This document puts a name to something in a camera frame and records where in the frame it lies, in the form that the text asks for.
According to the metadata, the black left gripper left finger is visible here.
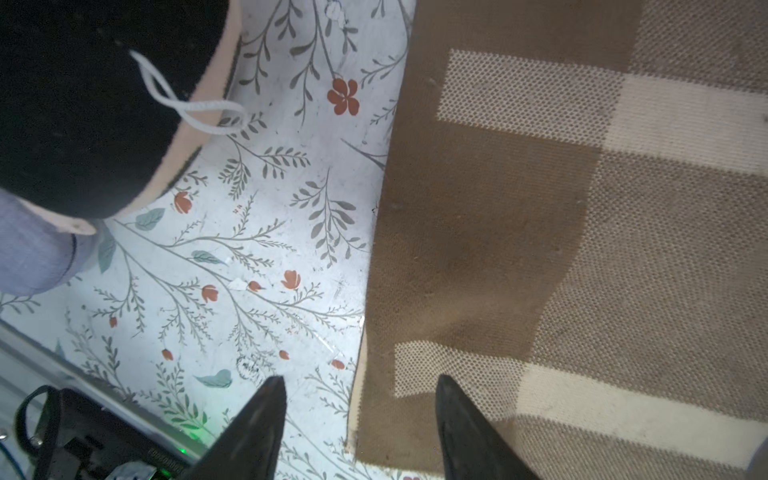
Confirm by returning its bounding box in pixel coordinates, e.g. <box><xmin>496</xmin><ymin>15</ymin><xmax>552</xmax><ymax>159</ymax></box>
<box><xmin>181</xmin><ymin>376</ymin><xmax>287</xmax><ymax>480</ymax></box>

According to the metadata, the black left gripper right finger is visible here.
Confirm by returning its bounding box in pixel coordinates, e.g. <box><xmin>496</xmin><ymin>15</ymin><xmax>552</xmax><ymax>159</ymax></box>
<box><xmin>435</xmin><ymin>374</ymin><xmax>538</xmax><ymax>480</ymax></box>

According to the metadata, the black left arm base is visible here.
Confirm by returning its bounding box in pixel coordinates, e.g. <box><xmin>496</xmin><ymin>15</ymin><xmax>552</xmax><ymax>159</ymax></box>
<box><xmin>14</xmin><ymin>385</ymin><xmax>192</xmax><ymax>479</ymax></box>

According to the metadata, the plush doll black hair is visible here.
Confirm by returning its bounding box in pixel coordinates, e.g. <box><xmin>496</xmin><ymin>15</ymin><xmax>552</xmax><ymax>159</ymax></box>
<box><xmin>1</xmin><ymin>1</ymin><xmax>250</xmax><ymax>235</ymax></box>

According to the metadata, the brown beige plaid scarf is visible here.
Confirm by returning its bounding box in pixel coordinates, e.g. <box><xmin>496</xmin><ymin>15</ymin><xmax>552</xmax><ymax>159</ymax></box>
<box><xmin>347</xmin><ymin>1</ymin><xmax>767</xmax><ymax>479</ymax></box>

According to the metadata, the grey purple rolled cloth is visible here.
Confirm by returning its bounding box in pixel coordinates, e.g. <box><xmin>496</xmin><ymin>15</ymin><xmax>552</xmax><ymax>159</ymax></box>
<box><xmin>1</xmin><ymin>190</ymin><xmax>105</xmax><ymax>296</ymax></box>

